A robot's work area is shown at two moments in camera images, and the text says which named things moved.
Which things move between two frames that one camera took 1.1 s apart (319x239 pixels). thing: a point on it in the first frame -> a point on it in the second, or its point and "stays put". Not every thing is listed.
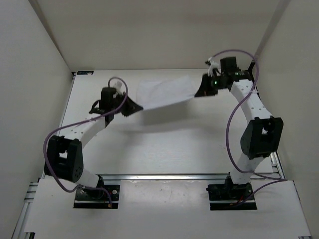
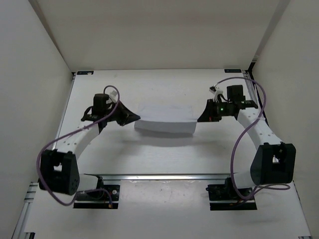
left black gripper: x=131 y=107 -> x=126 y=116
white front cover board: x=165 y=208 stays put
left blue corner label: x=85 y=72 stays put
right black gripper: x=205 y=89 -> x=208 y=114
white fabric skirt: x=153 y=92 -> x=166 y=117
